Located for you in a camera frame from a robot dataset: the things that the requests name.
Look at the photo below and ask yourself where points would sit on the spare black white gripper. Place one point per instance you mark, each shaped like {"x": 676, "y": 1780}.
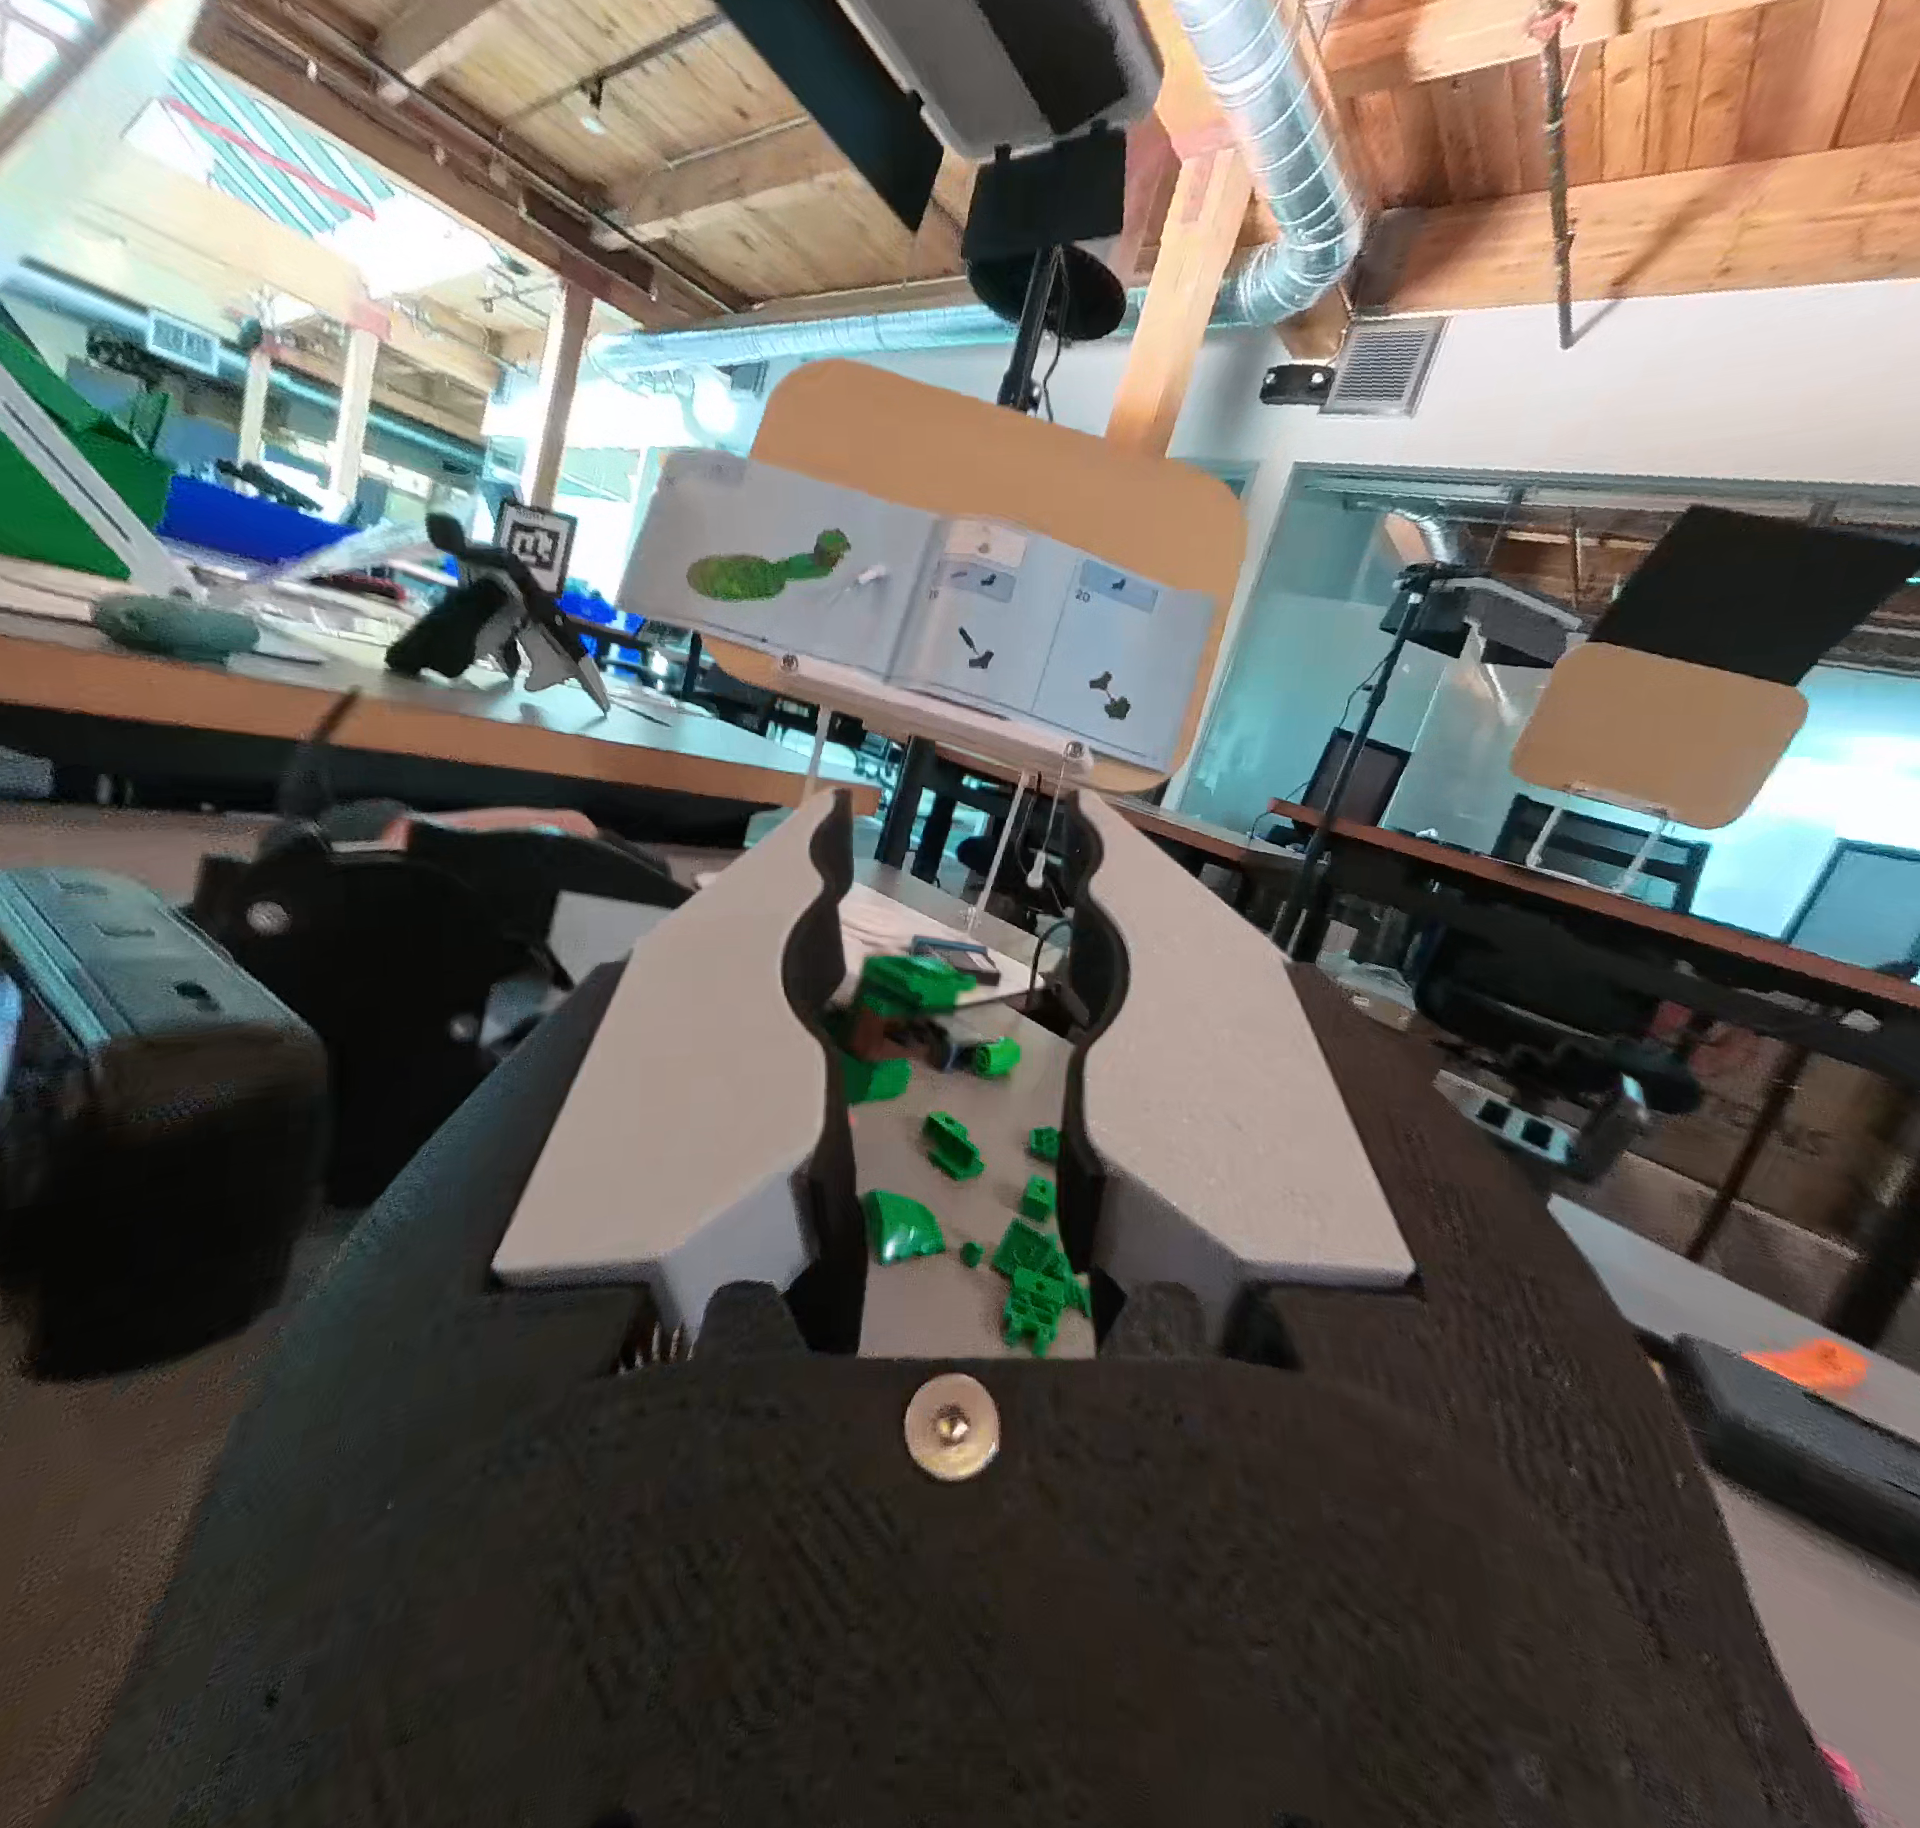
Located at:
{"x": 465, "y": 628}

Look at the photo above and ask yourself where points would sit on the black battery charger case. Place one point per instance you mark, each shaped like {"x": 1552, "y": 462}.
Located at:
{"x": 1531, "y": 1124}

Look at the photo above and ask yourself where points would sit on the pile of green bricks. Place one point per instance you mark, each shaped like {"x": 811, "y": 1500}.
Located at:
{"x": 1036, "y": 1273}

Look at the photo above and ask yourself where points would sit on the instruction booklet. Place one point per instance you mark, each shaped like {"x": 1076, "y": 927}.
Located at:
{"x": 901, "y": 599}

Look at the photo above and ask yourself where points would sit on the silver air duct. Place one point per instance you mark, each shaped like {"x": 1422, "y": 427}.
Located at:
{"x": 1276, "y": 104}

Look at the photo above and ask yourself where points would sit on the teal oval case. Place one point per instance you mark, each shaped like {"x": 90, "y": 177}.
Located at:
{"x": 172, "y": 624}

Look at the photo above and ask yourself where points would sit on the black office chair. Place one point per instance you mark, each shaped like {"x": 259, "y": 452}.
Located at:
{"x": 1545, "y": 1019}

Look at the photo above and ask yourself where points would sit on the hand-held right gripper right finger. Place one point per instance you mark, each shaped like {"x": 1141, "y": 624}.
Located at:
{"x": 1246, "y": 1108}

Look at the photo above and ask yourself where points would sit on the green brick plant model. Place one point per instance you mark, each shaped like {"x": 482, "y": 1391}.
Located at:
{"x": 885, "y": 1019}

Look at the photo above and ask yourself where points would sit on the wood-edged neighbour desk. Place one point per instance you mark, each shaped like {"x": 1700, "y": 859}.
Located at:
{"x": 451, "y": 725}

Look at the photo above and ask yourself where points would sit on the grey desk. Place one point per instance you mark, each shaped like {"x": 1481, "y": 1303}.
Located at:
{"x": 922, "y": 1294}

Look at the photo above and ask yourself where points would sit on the black square panel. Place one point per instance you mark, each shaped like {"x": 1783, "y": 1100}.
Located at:
{"x": 1755, "y": 599}

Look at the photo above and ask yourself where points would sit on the black studio light panel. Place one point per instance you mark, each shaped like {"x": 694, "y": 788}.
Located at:
{"x": 960, "y": 14}

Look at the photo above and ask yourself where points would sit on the blue storage bin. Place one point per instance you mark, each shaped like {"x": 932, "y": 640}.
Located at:
{"x": 255, "y": 519}

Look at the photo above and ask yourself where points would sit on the black power bank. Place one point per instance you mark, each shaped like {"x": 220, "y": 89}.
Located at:
{"x": 1801, "y": 1439}

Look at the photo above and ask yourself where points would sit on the green round brick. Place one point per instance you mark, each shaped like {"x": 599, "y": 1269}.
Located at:
{"x": 993, "y": 1058}

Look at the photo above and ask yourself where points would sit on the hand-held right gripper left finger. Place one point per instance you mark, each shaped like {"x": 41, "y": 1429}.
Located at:
{"x": 676, "y": 1108}

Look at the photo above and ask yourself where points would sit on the black tripod stand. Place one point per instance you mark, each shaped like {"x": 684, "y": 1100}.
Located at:
{"x": 1380, "y": 749}

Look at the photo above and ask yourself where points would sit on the orange clip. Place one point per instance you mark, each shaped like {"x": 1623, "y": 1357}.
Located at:
{"x": 1808, "y": 1358}

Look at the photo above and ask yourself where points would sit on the wall air vent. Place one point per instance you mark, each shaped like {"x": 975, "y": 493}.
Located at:
{"x": 1382, "y": 364}

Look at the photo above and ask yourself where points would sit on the blue-edged camera battery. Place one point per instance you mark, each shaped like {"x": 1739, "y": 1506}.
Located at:
{"x": 952, "y": 959}

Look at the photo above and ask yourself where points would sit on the brown background desk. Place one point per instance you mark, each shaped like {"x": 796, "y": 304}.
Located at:
{"x": 1620, "y": 914}

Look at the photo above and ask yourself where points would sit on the green storage bins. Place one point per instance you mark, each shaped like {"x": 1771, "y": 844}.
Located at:
{"x": 75, "y": 493}

